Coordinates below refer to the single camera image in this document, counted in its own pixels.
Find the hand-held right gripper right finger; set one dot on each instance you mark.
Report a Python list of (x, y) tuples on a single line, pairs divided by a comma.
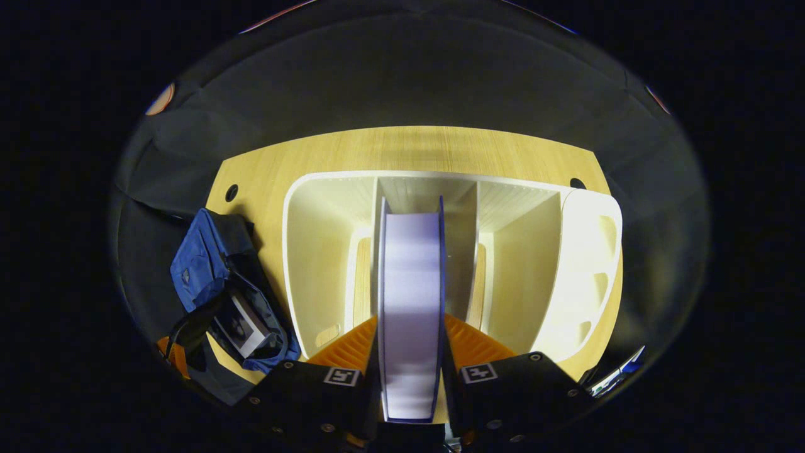
[(522, 396)]

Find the grey cover book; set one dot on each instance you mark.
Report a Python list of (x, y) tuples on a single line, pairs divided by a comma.
[(242, 327)]

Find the cream plastic bookshelf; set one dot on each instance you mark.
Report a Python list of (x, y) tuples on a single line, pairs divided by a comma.
[(314, 264)]

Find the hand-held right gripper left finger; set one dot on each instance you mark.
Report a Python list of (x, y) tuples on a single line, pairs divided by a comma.
[(314, 402)]

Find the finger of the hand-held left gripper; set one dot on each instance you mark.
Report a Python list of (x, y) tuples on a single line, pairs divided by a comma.
[(176, 358)]

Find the blue schoolbag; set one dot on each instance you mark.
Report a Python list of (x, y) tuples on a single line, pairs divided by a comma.
[(201, 264)]

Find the blue and white object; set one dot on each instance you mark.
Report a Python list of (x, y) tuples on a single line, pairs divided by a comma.
[(619, 371)]

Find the dark blue cover book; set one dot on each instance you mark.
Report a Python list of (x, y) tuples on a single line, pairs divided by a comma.
[(412, 302)]

